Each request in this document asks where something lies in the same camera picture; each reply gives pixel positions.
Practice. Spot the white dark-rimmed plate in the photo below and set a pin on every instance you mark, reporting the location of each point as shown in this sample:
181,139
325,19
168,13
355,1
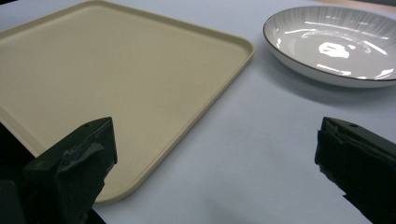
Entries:
333,46

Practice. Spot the beige plastic tray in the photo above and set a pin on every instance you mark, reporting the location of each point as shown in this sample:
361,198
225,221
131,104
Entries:
118,84

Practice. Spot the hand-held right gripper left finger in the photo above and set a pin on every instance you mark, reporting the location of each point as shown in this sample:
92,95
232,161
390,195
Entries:
74,168

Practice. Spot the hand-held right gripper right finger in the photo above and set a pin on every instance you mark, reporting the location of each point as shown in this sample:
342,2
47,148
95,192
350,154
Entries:
361,165

